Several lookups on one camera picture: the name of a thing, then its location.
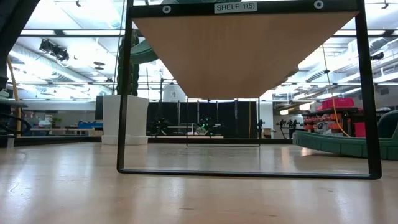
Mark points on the green cactus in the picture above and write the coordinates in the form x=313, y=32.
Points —
x=135, y=77

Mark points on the small black robot arms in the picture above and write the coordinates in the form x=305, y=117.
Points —
x=289, y=126

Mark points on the rack with red bins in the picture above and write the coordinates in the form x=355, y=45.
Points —
x=335, y=104

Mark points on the wooden shelf with black frame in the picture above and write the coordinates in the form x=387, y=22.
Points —
x=242, y=56

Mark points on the black aluminium table frame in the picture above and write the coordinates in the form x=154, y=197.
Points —
x=62, y=140

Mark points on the black background monitor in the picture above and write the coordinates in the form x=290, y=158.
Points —
x=99, y=109

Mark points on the teal slide sandal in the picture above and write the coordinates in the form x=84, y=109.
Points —
x=144, y=53
x=342, y=146

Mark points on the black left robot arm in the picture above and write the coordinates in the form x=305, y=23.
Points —
x=12, y=25

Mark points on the dark grey desk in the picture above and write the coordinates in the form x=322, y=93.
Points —
x=14, y=103

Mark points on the black robot with green light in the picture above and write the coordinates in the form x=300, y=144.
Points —
x=204, y=126

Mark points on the black partition panels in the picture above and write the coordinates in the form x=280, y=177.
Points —
x=227, y=118

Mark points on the white plant pot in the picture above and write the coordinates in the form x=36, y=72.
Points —
x=138, y=118

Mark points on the black ceiling equipment cluster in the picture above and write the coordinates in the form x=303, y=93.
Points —
x=54, y=50

